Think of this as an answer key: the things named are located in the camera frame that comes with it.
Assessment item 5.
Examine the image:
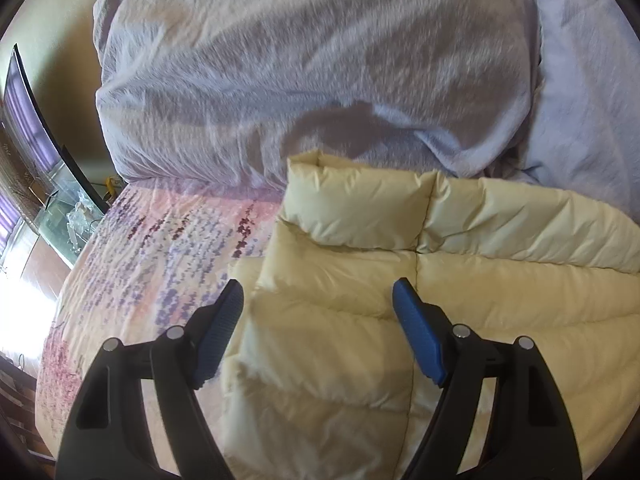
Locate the pink floral bed sheet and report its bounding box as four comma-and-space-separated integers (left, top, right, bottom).
36, 178, 282, 453

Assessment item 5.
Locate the lavender pillow left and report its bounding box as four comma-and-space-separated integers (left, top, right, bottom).
93, 0, 539, 188

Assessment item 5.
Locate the lavender pillow right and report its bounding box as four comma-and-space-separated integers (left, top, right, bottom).
504, 0, 639, 219

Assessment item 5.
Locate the cream quilted down jacket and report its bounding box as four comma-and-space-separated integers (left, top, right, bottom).
221, 152, 639, 479

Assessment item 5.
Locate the lavender pillow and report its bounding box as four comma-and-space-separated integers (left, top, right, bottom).
504, 0, 639, 219
93, 0, 539, 188

